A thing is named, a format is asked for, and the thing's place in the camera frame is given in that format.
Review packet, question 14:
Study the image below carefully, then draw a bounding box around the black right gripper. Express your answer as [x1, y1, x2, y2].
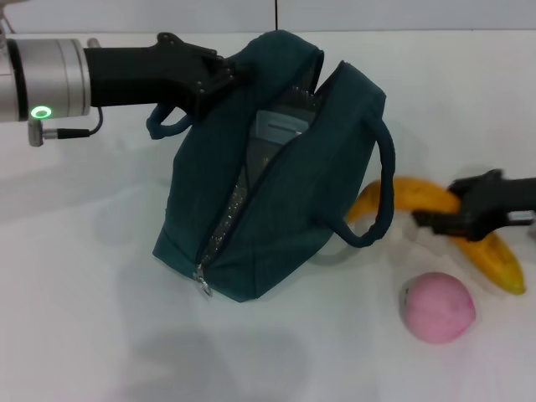
[411, 168, 536, 243]

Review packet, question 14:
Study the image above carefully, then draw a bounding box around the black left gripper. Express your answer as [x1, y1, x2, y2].
[82, 31, 255, 121]

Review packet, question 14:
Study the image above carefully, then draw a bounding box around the yellow banana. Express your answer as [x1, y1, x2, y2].
[346, 177, 527, 296]

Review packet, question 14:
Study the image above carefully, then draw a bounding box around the clear plastic blue-rimmed food box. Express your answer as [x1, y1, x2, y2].
[250, 108, 313, 146]

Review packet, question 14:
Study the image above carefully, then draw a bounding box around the pink toy peach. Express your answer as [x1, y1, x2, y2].
[399, 271, 477, 345]

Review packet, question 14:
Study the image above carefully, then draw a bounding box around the dark teal fabric lunch bag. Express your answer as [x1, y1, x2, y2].
[146, 29, 397, 302]

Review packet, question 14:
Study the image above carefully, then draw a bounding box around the silver zipper pull ring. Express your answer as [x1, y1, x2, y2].
[191, 261, 214, 298]

